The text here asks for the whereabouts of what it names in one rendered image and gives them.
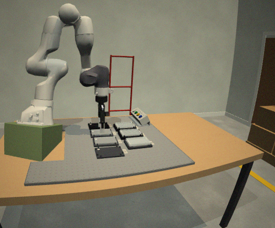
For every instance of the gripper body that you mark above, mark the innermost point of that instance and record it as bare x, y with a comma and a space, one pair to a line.
101, 100

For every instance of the beige button panel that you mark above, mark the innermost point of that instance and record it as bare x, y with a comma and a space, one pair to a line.
139, 117

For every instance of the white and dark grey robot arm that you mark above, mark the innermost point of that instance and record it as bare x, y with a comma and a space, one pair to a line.
40, 112

